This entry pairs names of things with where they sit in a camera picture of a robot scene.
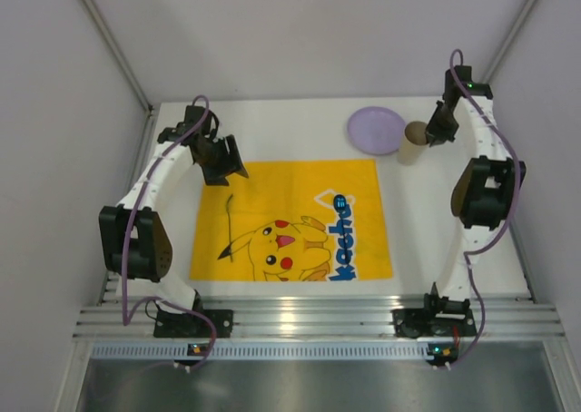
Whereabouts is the blue metal fork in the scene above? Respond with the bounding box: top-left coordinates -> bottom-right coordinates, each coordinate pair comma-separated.
225,194 -> 234,263

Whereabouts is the beige paper cup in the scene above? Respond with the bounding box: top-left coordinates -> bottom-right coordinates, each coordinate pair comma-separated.
397,121 -> 428,165

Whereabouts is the lilac plastic plate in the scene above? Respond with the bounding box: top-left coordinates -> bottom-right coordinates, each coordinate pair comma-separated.
347,106 -> 406,155

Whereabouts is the yellow Pikachu placemat cloth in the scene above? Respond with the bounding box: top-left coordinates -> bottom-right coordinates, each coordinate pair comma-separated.
190,160 -> 393,284

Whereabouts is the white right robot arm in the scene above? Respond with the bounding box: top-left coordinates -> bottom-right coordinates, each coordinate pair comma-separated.
426,64 -> 527,301

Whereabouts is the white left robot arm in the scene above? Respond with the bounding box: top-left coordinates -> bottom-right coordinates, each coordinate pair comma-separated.
98,96 -> 248,322

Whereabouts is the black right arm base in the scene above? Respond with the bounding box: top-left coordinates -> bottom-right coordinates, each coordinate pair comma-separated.
391,283 -> 477,339

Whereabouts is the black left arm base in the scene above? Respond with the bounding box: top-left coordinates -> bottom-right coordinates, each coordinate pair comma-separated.
153,297 -> 234,338

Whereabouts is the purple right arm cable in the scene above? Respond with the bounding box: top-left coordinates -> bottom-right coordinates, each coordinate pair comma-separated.
448,48 -> 521,363

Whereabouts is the aluminium mounting rail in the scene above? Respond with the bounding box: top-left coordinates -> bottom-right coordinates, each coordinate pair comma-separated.
73,296 -> 565,340

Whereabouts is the perforated cable duct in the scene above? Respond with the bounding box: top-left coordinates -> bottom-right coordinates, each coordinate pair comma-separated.
91,341 -> 458,361

